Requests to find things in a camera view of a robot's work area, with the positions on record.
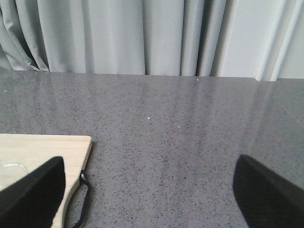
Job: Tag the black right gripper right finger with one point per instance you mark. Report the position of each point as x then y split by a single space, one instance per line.
265 199

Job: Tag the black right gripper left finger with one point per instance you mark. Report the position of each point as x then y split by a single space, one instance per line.
33 201

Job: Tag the clear glass beaker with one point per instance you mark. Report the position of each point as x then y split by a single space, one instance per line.
11 173

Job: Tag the wooden cutting board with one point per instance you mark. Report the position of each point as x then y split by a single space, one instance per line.
32 150

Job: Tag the grey curtain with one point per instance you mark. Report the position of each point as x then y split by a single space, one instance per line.
262 39

